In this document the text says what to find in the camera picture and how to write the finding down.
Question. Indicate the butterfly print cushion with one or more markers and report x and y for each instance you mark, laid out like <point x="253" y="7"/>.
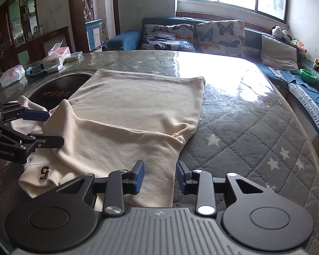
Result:
<point x="164" y="38"/>
<point x="220" y="37"/>

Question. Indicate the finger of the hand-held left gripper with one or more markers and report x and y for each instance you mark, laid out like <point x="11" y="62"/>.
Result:
<point x="37" y="115"/>
<point x="50" y="142"/>

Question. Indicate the green flat packet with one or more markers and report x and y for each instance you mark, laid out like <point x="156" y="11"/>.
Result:
<point x="75" y="56"/>

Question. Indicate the blue cabinet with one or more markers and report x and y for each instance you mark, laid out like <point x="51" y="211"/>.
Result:
<point x="93" y="34"/>

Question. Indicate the dark wooden shelf cabinet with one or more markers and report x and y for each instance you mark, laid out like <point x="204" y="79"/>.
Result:
<point x="50" y="35"/>

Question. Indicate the pink packet in plastic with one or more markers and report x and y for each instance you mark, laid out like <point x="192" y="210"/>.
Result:
<point x="12" y="75"/>

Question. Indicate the blue and black device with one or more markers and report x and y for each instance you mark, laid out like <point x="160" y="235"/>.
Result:
<point x="34" y="71"/>

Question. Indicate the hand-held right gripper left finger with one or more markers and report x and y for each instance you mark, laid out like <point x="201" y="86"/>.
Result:
<point x="139" y="176"/>

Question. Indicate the white box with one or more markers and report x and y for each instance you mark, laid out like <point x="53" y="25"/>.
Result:
<point x="52" y="64"/>

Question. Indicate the hanging clothes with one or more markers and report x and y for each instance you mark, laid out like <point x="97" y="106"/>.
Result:
<point x="88" y="5"/>

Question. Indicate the green plastic bowl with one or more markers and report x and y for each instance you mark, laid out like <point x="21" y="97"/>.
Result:
<point x="308" y="75"/>

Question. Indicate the colourful toy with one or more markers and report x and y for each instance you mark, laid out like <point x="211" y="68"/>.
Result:
<point x="299" y="45"/>

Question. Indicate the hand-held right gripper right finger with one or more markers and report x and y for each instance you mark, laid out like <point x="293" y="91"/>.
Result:
<point x="180" y="176"/>

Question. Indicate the black and white plush toy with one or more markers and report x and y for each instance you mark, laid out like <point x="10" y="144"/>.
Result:
<point x="277" y="31"/>

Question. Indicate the round dark hotplate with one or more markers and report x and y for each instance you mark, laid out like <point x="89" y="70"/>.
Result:
<point x="61" y="90"/>

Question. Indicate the grey star quilted table cover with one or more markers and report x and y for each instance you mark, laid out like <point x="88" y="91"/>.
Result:
<point x="242" y="138"/>

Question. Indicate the blue sofa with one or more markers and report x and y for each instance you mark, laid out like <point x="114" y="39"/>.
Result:
<point x="127" y="38"/>

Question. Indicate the cream sweatshirt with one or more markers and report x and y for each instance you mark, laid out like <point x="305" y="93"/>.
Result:
<point x="122" y="106"/>

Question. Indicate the grey cushion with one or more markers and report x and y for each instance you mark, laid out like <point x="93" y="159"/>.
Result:
<point x="277" y="53"/>

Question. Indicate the dark wooden door frame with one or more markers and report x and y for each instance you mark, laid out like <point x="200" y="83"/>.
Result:
<point x="75" y="18"/>

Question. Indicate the blue patterned sofa cover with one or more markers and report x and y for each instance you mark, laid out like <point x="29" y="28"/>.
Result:
<point x="308" y="103"/>

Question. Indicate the clear box with pink contents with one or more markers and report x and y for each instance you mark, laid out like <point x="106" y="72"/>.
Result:
<point x="59" y="50"/>

